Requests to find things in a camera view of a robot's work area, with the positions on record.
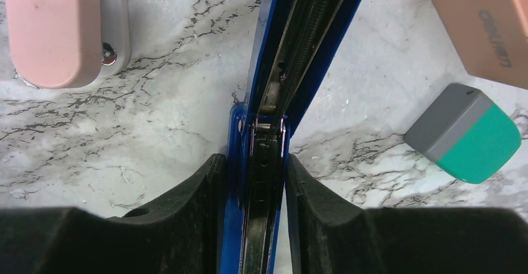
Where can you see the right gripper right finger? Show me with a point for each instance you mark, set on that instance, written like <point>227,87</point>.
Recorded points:
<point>331,235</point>

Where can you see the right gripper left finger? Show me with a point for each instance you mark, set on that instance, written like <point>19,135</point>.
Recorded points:
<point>177,232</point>

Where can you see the green grey eraser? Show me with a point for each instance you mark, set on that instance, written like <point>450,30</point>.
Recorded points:
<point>465,134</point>

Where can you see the orange mesh file organizer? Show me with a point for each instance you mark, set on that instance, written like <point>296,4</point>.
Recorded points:
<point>490,37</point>

